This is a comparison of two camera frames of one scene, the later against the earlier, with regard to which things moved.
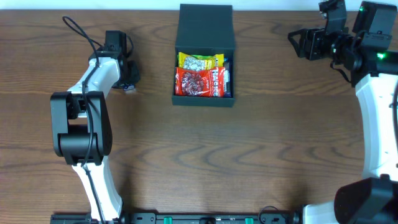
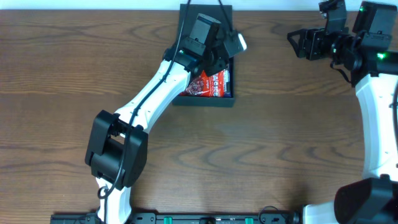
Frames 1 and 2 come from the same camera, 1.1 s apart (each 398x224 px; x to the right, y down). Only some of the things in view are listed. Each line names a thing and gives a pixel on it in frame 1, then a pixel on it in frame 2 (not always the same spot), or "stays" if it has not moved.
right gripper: (311, 43) stays
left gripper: (131, 79) -> (216, 66)
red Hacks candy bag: (208, 81) stays
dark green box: (205, 29) stays
